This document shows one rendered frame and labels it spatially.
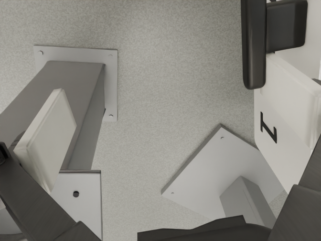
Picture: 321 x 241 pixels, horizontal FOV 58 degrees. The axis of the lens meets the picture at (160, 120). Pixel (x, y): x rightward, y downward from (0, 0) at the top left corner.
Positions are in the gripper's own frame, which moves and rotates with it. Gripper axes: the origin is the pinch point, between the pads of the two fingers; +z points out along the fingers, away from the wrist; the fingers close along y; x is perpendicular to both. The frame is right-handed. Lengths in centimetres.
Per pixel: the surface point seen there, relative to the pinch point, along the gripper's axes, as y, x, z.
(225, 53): 26, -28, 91
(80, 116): -21, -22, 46
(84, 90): -22, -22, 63
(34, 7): -38, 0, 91
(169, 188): -5, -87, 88
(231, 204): 22, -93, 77
